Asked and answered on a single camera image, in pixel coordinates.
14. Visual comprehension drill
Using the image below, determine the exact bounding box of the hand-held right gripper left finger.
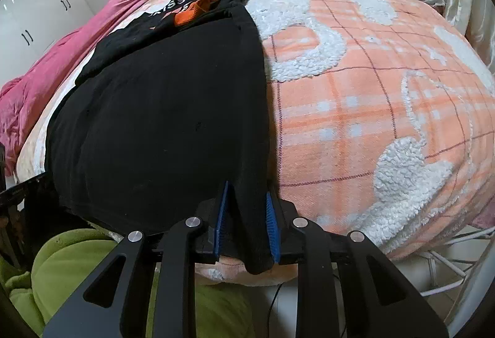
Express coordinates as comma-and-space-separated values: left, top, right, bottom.
42, 181, 233, 338

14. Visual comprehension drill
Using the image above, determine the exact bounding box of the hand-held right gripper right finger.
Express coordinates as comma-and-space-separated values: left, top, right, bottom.
265, 193, 450, 338

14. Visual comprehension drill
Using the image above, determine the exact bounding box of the black sweater with orange cuffs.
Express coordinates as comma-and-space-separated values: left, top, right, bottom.
44, 0, 279, 275

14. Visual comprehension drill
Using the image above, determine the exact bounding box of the pink quilt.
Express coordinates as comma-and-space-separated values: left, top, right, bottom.
0, 0, 188, 176

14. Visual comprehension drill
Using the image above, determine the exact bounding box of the orange plaid fleece blanket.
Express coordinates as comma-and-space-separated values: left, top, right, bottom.
158, 0, 495, 261

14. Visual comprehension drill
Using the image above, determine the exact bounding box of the white wardrobe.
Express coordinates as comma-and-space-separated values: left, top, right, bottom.
0, 0, 95, 87

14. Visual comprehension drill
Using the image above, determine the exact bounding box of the black cable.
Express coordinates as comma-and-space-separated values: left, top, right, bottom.
268, 283, 284, 338

